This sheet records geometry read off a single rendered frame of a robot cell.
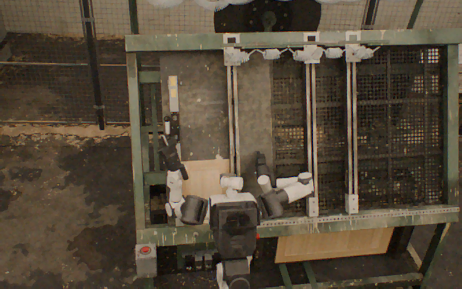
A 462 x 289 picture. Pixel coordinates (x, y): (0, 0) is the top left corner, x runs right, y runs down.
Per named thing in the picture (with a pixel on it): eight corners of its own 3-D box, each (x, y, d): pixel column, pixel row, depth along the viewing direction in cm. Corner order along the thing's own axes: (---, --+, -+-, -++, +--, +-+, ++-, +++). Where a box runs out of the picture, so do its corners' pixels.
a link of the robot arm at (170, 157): (152, 148, 263) (158, 165, 269) (161, 153, 256) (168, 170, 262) (170, 136, 269) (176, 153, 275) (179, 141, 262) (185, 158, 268)
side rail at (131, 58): (136, 225, 313) (135, 230, 302) (126, 54, 304) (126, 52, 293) (146, 224, 314) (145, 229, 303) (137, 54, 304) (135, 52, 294)
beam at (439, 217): (137, 243, 314) (136, 248, 303) (136, 225, 313) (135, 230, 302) (449, 218, 346) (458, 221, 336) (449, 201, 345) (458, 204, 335)
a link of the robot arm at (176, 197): (182, 178, 284) (181, 200, 297) (166, 183, 280) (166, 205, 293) (190, 190, 277) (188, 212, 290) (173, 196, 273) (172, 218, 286)
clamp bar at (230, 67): (228, 220, 315) (234, 230, 292) (221, 36, 306) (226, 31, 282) (243, 219, 317) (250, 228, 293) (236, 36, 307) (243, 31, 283)
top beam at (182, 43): (126, 53, 298) (124, 51, 288) (125, 36, 297) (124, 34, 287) (454, 45, 330) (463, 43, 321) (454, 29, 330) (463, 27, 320)
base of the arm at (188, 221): (199, 228, 267) (204, 226, 257) (177, 222, 265) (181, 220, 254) (205, 201, 272) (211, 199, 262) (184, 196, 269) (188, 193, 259)
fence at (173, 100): (175, 224, 311) (176, 226, 307) (168, 76, 303) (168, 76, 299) (183, 223, 311) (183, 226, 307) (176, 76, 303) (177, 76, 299)
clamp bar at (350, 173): (342, 211, 327) (357, 220, 304) (339, 34, 317) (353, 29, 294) (356, 210, 329) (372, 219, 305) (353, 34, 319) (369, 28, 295)
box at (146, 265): (137, 279, 290) (135, 259, 280) (137, 263, 300) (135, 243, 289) (157, 277, 292) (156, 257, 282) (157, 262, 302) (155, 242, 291)
